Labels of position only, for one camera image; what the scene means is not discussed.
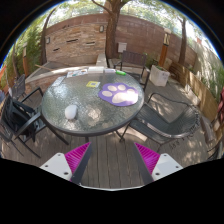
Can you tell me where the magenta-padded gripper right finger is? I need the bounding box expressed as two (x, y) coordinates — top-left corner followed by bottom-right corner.
(133, 142), (184, 186)

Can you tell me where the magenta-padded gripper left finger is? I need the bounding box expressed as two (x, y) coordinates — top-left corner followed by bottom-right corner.
(39, 142), (94, 186)

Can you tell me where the white computer mouse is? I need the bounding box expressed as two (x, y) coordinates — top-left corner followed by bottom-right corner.
(64, 104), (79, 120)

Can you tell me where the black mesh round-back armchair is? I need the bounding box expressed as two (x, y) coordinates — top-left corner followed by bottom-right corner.
(116, 92), (201, 151)

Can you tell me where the dark metal chair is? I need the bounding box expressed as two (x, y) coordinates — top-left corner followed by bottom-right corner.
(199, 114), (224, 161)

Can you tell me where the black metal armchair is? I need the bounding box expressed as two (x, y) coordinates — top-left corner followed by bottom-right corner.
(0, 87), (69, 159)

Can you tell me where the yellow square card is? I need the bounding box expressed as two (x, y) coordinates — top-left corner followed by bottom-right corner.
(85, 80), (101, 89)

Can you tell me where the pale printed leaflet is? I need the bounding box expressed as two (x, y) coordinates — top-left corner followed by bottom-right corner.
(51, 76), (66, 88)

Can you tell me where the white square planter box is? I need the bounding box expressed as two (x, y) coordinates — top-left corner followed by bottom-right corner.
(148, 64), (171, 88)

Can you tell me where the colourful printed magazine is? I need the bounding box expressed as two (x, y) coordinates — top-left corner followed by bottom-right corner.
(65, 68), (89, 79)

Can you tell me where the white closed book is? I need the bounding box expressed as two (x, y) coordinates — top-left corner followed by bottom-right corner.
(87, 66), (106, 74)

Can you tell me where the stone raised planter bed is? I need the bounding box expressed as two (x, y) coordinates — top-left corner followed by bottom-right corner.
(24, 53), (108, 84)

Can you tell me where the dark slatted armchair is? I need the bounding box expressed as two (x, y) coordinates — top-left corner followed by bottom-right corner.
(113, 50), (151, 91)

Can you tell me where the thin leaning tree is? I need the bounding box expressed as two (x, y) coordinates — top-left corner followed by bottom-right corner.
(39, 6), (58, 66)

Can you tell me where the slim straight tree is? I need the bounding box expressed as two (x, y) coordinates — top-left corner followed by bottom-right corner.
(176, 16), (188, 66)

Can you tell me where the thick forked tree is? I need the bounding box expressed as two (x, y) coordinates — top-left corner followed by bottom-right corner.
(91, 0), (134, 61)

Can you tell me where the wooden garden lamp post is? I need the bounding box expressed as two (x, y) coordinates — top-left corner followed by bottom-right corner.
(158, 28), (172, 68)

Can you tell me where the slim wooden lamp post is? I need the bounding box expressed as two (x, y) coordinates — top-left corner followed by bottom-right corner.
(22, 42), (30, 78)

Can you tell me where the white wall box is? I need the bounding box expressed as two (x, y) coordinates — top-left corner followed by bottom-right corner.
(117, 42), (128, 54)

